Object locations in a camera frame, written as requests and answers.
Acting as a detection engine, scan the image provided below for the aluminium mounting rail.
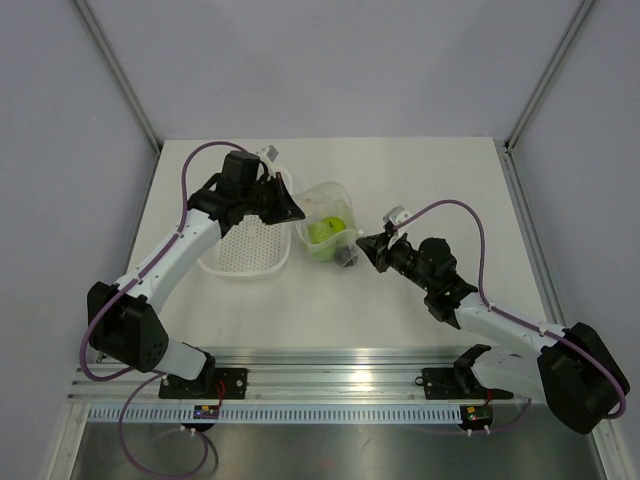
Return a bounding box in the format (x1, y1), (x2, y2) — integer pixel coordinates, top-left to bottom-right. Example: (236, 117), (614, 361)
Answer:
(67, 352), (611, 404)

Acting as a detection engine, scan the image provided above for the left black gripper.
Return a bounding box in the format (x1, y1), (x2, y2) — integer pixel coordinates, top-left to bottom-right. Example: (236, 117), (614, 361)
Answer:
(241, 172), (305, 226)

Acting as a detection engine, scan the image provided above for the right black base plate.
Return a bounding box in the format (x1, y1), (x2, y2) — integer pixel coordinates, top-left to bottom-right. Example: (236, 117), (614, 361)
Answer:
(414, 367), (514, 401)

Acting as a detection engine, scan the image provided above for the green cabbage toy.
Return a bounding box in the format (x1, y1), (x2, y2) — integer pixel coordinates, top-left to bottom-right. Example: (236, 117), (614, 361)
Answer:
(307, 220), (336, 262)

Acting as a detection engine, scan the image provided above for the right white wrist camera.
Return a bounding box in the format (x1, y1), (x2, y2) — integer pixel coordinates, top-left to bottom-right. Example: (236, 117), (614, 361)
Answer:
(382, 206), (412, 234)

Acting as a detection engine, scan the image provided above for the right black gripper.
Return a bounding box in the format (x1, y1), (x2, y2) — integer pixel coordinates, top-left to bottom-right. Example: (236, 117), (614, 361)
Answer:
(357, 230), (435, 293)

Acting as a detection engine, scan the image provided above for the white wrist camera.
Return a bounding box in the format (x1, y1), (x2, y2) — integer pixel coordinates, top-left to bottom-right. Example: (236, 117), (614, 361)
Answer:
(382, 206), (412, 234)
(256, 145), (279, 163)

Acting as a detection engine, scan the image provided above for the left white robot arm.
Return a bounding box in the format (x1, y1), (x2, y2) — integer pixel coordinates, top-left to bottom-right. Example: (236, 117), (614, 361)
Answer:
(79, 145), (305, 398)

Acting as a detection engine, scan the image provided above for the right aluminium frame post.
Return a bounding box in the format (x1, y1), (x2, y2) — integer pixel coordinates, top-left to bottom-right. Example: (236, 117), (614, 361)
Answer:
(504, 0), (599, 154)

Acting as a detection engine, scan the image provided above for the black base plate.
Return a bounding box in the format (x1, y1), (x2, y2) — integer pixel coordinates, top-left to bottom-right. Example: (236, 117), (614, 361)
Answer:
(414, 367), (514, 401)
(159, 367), (249, 400)

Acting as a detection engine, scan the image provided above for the clear dotted zip bag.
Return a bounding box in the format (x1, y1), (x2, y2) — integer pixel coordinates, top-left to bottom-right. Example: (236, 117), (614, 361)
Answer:
(294, 182), (363, 268)

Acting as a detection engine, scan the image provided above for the left aluminium frame post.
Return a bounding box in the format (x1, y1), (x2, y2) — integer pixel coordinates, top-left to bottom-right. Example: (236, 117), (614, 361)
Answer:
(70, 0), (163, 158)

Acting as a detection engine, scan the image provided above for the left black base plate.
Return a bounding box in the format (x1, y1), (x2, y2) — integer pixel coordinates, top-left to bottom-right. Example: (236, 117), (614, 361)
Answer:
(159, 367), (249, 400)

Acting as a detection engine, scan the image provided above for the aluminium frame post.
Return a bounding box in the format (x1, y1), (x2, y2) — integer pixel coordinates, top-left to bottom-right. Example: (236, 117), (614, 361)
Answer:
(504, 0), (599, 154)
(70, 0), (163, 158)

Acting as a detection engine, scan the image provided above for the dark round fruit toy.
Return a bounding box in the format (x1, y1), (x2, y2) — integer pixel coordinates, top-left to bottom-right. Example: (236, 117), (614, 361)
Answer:
(333, 244), (359, 268)

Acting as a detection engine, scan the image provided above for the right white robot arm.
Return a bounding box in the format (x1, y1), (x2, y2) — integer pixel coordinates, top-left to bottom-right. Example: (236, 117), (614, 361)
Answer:
(356, 232), (630, 434)

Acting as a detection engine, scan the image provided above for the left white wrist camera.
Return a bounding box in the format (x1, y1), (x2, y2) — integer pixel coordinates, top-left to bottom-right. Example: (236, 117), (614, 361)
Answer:
(256, 145), (279, 163)

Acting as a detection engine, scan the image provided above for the light green apple toy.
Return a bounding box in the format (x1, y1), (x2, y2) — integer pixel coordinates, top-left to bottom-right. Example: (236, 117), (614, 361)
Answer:
(322, 216), (347, 235)

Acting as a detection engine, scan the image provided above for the white slotted cable duct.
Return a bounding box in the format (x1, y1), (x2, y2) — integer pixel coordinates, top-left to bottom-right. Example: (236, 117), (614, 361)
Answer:
(87, 404), (462, 425)

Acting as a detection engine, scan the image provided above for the white perforated plastic basket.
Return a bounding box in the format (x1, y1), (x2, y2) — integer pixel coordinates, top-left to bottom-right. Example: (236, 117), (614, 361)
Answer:
(198, 164), (294, 281)

